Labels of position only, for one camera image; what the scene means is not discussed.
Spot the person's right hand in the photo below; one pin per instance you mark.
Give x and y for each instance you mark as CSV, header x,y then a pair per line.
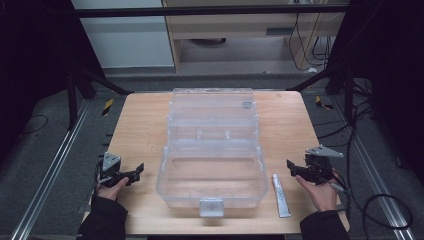
x,y
320,195

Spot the person's left hand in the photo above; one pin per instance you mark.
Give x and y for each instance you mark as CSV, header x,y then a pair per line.
x,y
112,191

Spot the black metal stand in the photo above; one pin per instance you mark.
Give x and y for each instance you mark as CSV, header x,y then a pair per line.
x,y
336,83
83,83

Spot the white cabinet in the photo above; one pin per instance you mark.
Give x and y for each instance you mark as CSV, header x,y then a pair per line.
x,y
126,36

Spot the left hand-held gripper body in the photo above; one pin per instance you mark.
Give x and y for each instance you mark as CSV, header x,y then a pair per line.
x,y
110,168

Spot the yellow black striped tape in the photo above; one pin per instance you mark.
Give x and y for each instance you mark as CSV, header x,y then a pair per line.
x,y
322,103
107,107

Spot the wooden desk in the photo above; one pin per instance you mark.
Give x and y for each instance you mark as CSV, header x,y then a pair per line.
x,y
240,40

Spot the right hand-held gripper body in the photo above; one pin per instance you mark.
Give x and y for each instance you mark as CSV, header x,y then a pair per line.
x,y
319,165

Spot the white ointment tube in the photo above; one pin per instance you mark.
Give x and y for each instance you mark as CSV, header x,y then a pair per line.
x,y
280,196

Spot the aluminium floor rail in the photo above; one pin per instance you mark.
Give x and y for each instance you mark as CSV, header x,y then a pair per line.
x,y
376,173
50,173

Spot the black horizontal bar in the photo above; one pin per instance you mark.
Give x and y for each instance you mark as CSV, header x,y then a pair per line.
x,y
206,11

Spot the clear plastic storage box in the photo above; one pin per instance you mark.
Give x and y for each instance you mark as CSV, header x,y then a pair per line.
x,y
212,150

